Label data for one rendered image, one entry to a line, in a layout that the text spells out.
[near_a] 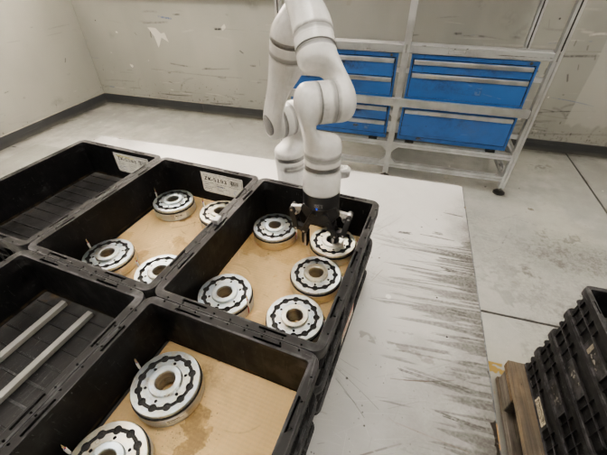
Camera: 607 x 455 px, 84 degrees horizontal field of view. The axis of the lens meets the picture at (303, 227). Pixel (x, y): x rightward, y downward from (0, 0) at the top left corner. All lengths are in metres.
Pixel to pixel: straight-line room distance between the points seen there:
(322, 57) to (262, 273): 0.43
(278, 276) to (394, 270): 0.35
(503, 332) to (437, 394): 1.14
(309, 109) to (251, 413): 0.47
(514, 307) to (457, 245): 0.97
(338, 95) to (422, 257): 0.57
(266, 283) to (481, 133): 2.15
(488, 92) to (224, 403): 2.32
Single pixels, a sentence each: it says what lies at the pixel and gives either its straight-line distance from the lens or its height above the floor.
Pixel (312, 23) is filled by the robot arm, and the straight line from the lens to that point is 0.63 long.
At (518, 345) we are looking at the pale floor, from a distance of 1.87.
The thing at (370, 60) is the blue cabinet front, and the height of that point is 0.83.
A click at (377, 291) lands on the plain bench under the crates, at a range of 0.88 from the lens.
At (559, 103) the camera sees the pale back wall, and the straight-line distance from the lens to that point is 3.61.
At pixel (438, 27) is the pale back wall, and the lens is 3.29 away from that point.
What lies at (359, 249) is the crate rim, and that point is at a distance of 0.64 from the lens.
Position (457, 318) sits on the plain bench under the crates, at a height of 0.70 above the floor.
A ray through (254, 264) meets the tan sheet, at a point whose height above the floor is 0.83.
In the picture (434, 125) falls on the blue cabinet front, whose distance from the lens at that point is 2.58.
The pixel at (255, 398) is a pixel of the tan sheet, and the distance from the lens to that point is 0.58.
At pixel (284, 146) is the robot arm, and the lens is 1.01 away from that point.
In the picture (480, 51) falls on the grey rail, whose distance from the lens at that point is 2.45.
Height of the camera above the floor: 1.36
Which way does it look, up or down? 39 degrees down
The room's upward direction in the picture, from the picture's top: straight up
